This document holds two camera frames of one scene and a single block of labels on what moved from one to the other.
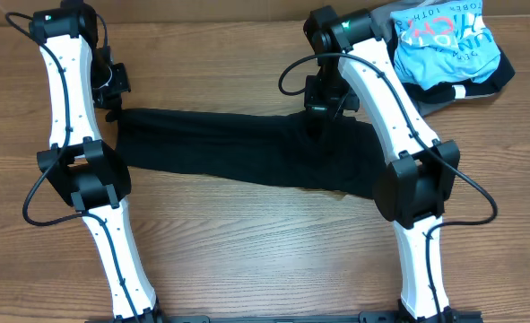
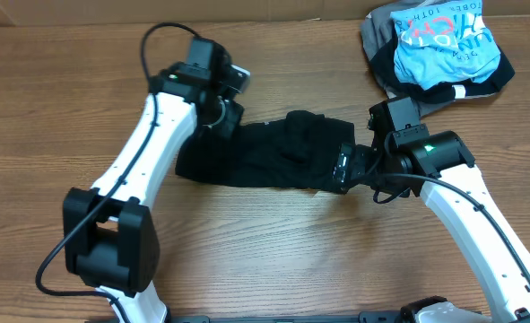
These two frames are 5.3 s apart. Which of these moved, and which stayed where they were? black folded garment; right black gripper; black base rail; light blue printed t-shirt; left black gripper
Moved: left black gripper; right black gripper
Stayed: black base rail; light blue printed t-shirt; black folded garment
